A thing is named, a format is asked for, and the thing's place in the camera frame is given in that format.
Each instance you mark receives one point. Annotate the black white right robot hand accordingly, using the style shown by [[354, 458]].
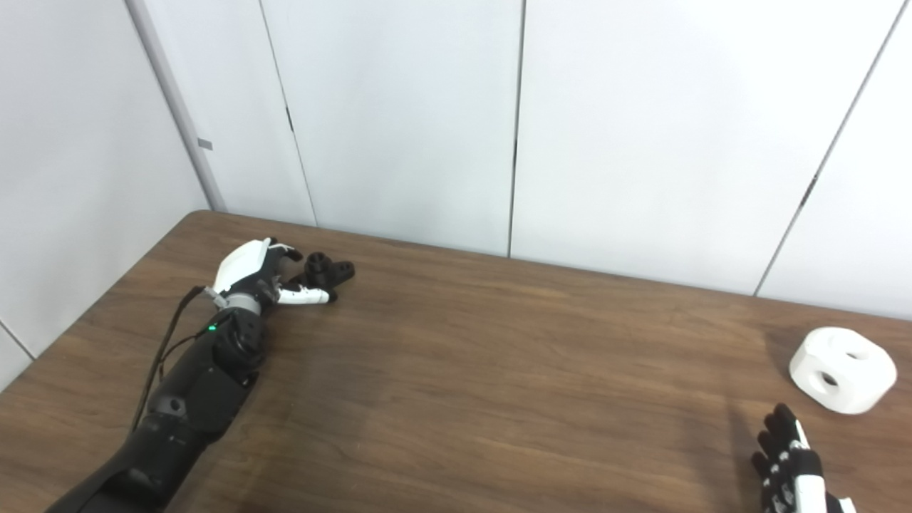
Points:
[[787, 470]]

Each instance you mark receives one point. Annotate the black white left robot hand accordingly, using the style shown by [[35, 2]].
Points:
[[242, 267]]

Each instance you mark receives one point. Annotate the black flanged holder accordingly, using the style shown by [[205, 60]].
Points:
[[336, 271]]

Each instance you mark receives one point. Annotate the round white plastic piece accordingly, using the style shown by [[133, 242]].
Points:
[[866, 385]]

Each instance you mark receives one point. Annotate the grey wall corner post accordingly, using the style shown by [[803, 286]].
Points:
[[178, 107]]

